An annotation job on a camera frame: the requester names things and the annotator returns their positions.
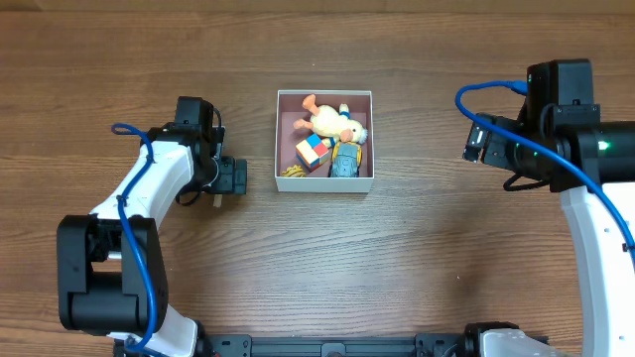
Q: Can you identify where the colourful puzzle cube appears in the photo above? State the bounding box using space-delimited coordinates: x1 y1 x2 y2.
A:
296 134 329 172

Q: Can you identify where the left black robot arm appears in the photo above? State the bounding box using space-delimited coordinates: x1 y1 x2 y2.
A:
57 120 247 356

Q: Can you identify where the white box pink interior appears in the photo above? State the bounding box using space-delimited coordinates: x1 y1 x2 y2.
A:
274 89 375 193

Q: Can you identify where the yellow round gear toy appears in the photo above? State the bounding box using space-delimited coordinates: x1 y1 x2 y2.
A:
280 165 307 178

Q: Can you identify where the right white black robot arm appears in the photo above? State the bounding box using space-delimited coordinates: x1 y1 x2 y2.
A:
463 105 634 356

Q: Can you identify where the wooden cat rattle drum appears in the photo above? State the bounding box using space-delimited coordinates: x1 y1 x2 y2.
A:
213 194 222 207

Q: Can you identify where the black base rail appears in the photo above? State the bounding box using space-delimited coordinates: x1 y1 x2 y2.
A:
192 333 480 357

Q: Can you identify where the yellow grey toy truck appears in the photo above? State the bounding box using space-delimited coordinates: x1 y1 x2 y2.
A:
328 142 362 179

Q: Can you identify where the plush duck toy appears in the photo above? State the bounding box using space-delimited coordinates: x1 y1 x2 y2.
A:
293 94 369 149

